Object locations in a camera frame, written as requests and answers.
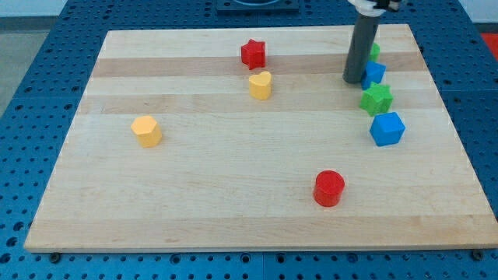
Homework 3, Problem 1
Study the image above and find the yellow hexagon block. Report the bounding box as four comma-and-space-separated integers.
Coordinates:
131, 115, 163, 148

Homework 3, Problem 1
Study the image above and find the blue pentagon block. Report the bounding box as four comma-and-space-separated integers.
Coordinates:
361, 61, 387, 90

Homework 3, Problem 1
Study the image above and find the yellow heart block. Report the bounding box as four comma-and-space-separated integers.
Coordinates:
248, 71, 272, 100

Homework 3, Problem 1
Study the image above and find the red cylinder block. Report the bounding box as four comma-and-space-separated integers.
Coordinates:
313, 170, 345, 207

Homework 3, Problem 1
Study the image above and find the green block behind rod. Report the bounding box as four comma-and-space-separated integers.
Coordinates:
369, 43, 381, 62

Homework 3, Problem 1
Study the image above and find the wooden board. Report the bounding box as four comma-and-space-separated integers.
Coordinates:
24, 24, 497, 253

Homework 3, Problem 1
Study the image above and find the red star block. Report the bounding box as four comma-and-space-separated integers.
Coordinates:
240, 39, 266, 70

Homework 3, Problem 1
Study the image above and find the white rod mount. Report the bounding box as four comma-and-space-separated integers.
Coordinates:
348, 0, 401, 16

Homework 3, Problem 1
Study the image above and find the blue cube block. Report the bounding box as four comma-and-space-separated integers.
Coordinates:
370, 112, 405, 146

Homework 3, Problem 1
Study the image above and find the green star block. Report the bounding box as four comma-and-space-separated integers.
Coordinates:
359, 82, 394, 117

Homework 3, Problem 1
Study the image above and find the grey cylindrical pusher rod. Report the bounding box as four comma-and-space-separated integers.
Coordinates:
342, 14, 380, 84

